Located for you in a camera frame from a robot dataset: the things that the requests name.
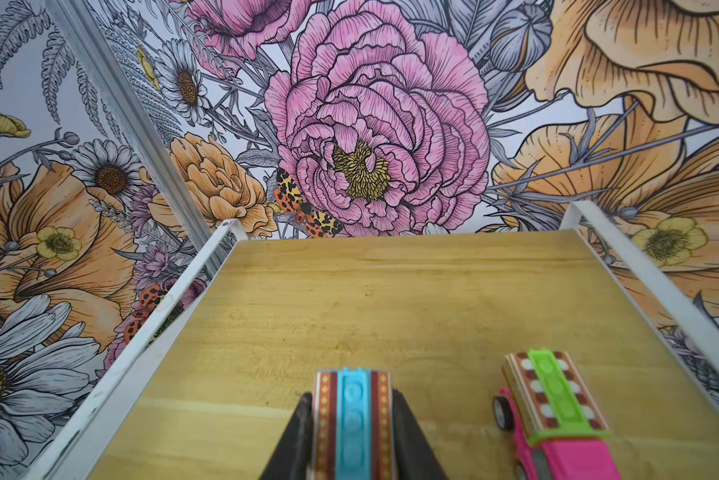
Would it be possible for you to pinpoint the two-tier bamboo white shelf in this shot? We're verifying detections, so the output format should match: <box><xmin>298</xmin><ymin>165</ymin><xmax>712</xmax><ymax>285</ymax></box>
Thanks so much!
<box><xmin>28</xmin><ymin>201</ymin><xmax>719</xmax><ymax>479</ymax></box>

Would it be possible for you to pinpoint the pink toy truck green top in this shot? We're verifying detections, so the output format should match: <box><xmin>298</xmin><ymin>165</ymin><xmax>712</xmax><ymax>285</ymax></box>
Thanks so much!
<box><xmin>493</xmin><ymin>349</ymin><xmax>621</xmax><ymax>480</ymax></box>

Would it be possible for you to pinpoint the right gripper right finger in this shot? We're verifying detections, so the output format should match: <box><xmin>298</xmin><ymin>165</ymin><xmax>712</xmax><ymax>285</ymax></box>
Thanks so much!
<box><xmin>391</xmin><ymin>389</ymin><xmax>447</xmax><ymax>480</ymax></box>

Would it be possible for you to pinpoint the right aluminium corner post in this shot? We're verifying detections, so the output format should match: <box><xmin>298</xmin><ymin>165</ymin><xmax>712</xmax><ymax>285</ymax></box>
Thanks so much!
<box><xmin>46</xmin><ymin>1</ymin><xmax>212</xmax><ymax>250</ymax></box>

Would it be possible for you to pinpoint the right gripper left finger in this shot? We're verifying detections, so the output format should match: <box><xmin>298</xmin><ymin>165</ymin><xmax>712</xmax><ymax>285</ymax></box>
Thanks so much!
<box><xmin>260</xmin><ymin>392</ymin><xmax>314</xmax><ymax>480</ymax></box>

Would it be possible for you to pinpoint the pink toy truck blue top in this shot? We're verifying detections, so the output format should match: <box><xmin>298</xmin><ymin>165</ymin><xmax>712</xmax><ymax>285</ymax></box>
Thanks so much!
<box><xmin>307</xmin><ymin>368</ymin><xmax>399</xmax><ymax>480</ymax></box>

